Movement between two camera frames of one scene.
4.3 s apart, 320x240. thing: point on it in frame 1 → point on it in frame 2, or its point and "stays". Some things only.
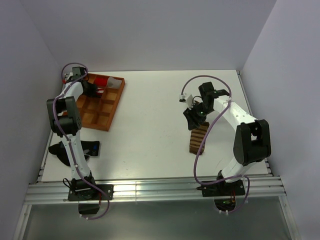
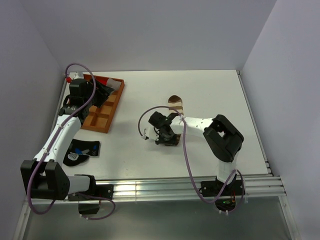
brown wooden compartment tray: (99, 113) stays
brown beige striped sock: (197, 137) → (175, 101)
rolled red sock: (101, 81) stays
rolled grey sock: (112, 82) stays
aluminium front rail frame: (49, 193) stays
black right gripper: (192, 119) → (160, 142)
